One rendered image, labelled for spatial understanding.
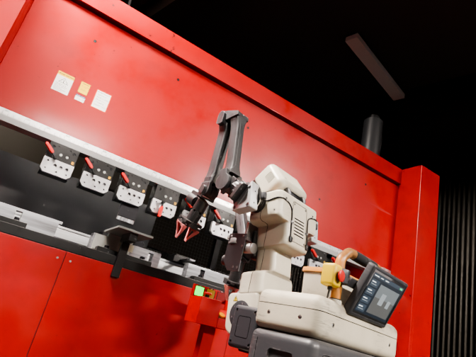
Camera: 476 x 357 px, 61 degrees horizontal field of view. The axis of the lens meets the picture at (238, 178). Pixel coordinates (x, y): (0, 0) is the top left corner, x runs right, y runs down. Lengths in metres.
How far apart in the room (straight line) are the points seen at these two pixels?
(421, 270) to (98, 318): 2.41
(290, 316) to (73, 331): 1.15
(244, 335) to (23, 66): 1.71
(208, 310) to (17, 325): 0.82
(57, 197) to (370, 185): 2.34
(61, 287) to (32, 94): 0.97
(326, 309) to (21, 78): 1.83
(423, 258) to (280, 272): 2.02
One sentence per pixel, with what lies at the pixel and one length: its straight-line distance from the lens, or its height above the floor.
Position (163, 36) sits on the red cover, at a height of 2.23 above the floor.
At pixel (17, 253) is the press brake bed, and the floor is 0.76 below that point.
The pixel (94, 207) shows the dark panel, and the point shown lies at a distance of 2.82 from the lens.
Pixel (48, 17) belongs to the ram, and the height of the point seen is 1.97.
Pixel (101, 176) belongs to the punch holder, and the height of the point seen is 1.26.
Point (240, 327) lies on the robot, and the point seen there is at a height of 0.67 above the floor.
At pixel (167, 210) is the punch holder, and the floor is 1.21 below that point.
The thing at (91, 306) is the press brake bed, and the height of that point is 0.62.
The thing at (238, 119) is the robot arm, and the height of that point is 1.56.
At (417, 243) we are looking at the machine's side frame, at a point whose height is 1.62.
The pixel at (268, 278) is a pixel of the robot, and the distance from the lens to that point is 1.66.
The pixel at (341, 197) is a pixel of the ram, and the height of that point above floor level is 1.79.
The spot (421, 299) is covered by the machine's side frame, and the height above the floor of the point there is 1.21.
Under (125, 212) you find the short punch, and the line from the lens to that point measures 2.33.
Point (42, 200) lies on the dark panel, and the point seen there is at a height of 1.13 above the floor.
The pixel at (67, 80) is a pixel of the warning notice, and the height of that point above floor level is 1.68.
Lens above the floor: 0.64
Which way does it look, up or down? 21 degrees up
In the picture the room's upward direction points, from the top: 14 degrees clockwise
